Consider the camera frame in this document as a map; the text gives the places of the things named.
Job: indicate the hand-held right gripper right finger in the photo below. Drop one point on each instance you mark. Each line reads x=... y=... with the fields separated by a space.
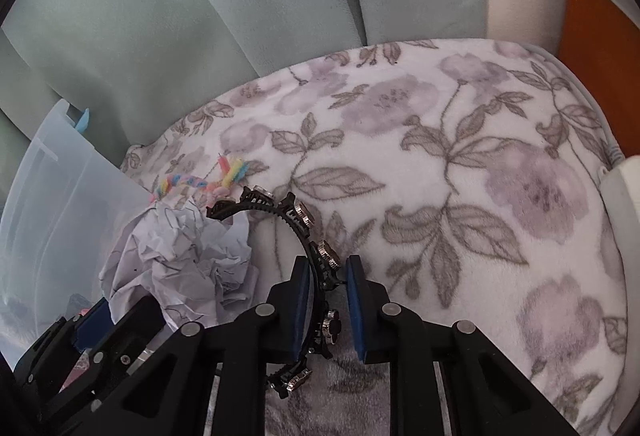
x=355 y=306

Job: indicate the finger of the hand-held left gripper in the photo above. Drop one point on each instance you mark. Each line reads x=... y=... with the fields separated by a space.
x=135 y=321

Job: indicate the pale green curtain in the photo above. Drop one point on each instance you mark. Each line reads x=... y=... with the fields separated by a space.
x=200 y=16

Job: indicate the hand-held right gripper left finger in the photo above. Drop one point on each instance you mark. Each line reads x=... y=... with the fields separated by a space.
x=300 y=306

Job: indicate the clear plastic storage container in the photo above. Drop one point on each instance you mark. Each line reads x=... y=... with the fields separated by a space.
x=60 y=196

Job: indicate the white power strip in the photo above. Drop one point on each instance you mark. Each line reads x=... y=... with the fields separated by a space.
x=622 y=211

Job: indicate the floral fleece blanket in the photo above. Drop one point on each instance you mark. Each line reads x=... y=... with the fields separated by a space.
x=425 y=166

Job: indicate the black rhinestone headband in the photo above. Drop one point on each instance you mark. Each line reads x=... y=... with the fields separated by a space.
x=235 y=207

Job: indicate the white paper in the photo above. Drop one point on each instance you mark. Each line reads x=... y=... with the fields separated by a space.
x=170 y=246

